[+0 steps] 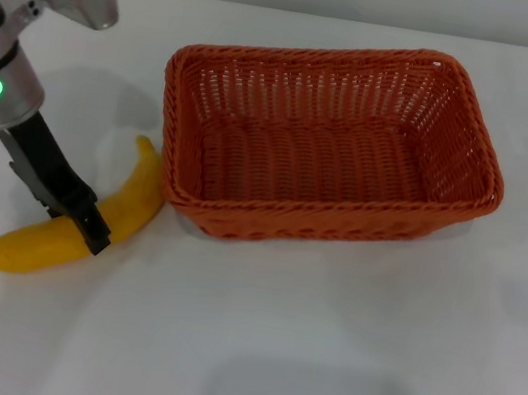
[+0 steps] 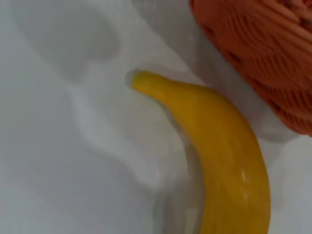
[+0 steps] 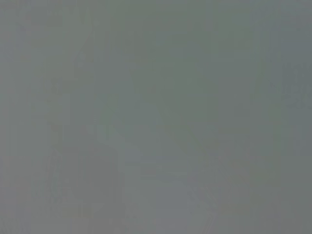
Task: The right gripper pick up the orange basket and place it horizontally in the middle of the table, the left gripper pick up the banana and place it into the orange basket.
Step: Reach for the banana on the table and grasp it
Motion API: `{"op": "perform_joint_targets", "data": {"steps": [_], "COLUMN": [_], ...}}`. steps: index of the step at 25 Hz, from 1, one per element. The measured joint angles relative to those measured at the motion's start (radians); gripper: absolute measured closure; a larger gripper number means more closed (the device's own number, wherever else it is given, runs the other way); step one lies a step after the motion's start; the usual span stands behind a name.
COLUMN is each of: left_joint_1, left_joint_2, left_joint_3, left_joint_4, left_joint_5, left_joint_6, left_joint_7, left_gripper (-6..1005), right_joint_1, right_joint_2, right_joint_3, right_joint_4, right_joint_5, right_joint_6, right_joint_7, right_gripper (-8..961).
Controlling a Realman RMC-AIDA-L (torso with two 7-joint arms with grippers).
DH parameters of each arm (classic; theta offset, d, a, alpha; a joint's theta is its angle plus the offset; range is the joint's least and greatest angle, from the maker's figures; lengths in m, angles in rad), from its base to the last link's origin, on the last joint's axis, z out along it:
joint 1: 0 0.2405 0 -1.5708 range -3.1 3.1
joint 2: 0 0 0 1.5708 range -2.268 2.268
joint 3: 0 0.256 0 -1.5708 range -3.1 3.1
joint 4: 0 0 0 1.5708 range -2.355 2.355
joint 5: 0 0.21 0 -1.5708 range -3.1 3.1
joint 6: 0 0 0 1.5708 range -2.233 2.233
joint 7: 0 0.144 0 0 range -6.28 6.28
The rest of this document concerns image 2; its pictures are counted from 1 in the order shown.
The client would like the yellow banana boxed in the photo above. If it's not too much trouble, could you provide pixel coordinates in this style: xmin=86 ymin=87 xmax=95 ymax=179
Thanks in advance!
xmin=131 ymin=70 xmax=272 ymax=234

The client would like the orange woven plastic basket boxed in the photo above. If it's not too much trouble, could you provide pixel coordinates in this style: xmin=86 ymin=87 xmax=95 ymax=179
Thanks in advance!
xmin=189 ymin=0 xmax=312 ymax=137

